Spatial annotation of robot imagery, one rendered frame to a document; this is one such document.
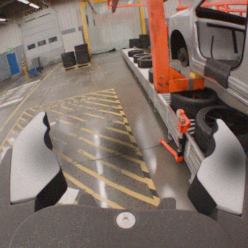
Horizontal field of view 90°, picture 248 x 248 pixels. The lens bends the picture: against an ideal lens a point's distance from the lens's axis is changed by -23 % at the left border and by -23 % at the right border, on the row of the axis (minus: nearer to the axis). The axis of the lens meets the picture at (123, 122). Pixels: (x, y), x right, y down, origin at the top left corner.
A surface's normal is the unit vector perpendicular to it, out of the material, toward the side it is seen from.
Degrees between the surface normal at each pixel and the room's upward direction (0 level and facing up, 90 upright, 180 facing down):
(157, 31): 90
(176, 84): 90
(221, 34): 87
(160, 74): 90
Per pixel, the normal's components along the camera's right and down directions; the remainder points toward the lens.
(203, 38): 0.08, 0.48
